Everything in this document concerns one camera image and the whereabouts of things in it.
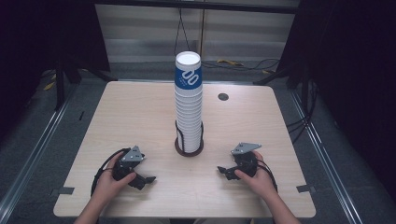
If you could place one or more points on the grey tape strip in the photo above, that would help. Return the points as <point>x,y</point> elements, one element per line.
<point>304,188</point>
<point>66,190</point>

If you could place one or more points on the stack of paper cups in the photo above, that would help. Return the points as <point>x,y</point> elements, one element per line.
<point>188,118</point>

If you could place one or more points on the black metal stand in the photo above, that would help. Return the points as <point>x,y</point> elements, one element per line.
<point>59,87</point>

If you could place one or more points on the black overhead beam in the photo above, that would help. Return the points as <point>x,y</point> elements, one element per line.
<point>193,5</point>

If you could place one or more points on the round dark table grommet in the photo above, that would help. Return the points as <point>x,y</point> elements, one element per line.
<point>223,96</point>

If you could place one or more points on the person's right hand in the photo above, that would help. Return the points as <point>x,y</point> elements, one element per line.
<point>260,182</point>

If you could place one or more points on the person's left hand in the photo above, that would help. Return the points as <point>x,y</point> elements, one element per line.
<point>107,185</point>

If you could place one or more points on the metal floor rail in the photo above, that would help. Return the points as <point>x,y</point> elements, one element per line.
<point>34,155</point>
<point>327,161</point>

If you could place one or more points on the dark curtain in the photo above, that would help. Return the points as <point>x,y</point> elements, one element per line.
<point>351,77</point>
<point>37,46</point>

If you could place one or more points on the yellow floor tape piece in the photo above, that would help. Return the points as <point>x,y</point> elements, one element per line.
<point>229,62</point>
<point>266,72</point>
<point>49,86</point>

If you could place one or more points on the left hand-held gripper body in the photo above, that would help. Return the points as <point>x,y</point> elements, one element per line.
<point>132,154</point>

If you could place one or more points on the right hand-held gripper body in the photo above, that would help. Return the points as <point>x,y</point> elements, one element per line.
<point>246,147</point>

